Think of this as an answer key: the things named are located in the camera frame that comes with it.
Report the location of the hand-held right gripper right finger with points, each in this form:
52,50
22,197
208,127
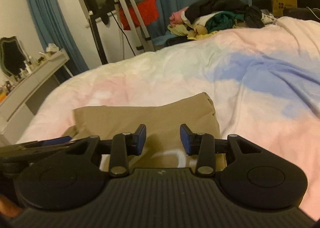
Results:
185,138

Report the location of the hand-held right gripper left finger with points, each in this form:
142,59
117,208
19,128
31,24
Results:
141,138

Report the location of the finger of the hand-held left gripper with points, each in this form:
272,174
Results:
57,140
45,146

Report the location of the tan shirt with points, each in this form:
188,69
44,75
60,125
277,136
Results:
155,115

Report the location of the pile of clothes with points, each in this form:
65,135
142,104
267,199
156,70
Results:
220,15

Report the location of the person's left hand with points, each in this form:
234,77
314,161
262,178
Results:
8,208

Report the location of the white dressing table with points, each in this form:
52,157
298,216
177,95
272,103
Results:
30,88

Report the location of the orange box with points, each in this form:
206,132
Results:
2,97

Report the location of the row of cosmetic bottles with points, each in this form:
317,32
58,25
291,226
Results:
27,68

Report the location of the bed with white sheet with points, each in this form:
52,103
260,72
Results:
250,80

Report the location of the white tissue box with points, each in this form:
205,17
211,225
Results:
52,48

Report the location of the wavy vanity mirror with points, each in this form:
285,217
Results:
11,55

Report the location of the narrow blue curtain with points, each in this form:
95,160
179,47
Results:
50,18

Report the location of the garment steamer stand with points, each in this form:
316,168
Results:
130,13

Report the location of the red garment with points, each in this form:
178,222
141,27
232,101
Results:
147,11

